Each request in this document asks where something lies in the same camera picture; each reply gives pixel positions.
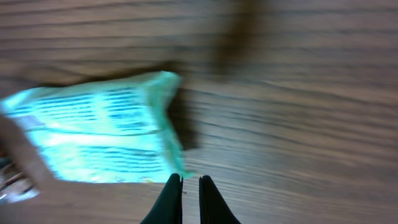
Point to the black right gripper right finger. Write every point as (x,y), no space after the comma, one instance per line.
(213,208)

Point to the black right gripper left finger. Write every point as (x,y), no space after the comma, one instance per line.
(168,206)

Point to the teal wet wipes pack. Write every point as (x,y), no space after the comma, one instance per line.
(114,131)

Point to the brown nut snack bag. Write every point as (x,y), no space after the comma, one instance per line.
(24,179)

